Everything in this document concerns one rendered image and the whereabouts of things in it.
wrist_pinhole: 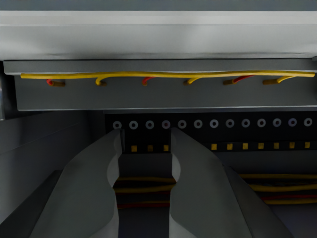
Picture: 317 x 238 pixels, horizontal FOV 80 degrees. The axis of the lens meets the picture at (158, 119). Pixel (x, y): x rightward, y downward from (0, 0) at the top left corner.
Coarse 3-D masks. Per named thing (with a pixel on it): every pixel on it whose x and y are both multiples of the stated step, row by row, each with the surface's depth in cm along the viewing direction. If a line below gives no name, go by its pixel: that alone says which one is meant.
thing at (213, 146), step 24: (120, 120) 24; (144, 120) 24; (168, 120) 24; (192, 120) 24; (240, 120) 24; (288, 120) 25; (312, 120) 25; (144, 144) 24; (216, 144) 24; (240, 144) 25; (264, 144) 25; (288, 144) 25; (312, 144) 25
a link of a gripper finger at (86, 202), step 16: (96, 144) 11; (112, 144) 11; (80, 160) 9; (96, 160) 9; (112, 160) 10; (64, 176) 8; (80, 176) 8; (96, 176) 8; (112, 176) 10; (64, 192) 8; (80, 192) 8; (96, 192) 8; (112, 192) 8; (48, 208) 7; (64, 208) 7; (80, 208) 7; (96, 208) 7; (112, 208) 7; (48, 224) 6; (64, 224) 6; (80, 224) 6; (96, 224) 6; (112, 224) 7
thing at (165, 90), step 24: (96, 72) 8; (120, 72) 8; (144, 72) 8; (216, 72) 8; (240, 72) 8; (264, 72) 8; (288, 72) 8; (312, 72) 8; (24, 96) 10; (48, 96) 10; (72, 96) 10; (96, 96) 10; (120, 96) 10; (144, 96) 10; (168, 96) 10; (192, 96) 10; (216, 96) 10; (240, 96) 10; (264, 96) 10; (288, 96) 10; (312, 96) 10
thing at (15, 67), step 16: (16, 64) 9; (32, 64) 9; (48, 64) 9; (64, 64) 9; (80, 64) 9; (96, 64) 9; (112, 64) 9; (128, 64) 9; (144, 64) 9; (160, 64) 9; (176, 64) 9; (192, 64) 9; (208, 64) 9; (224, 64) 9; (240, 64) 9; (256, 64) 9; (272, 64) 9; (288, 64) 9; (304, 64) 9
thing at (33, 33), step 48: (0, 0) 4; (48, 0) 4; (96, 0) 4; (144, 0) 4; (192, 0) 4; (240, 0) 4; (288, 0) 4; (0, 48) 7; (48, 48) 7; (96, 48) 7; (144, 48) 7; (192, 48) 7; (240, 48) 7; (288, 48) 7; (0, 96) 9; (0, 144) 11
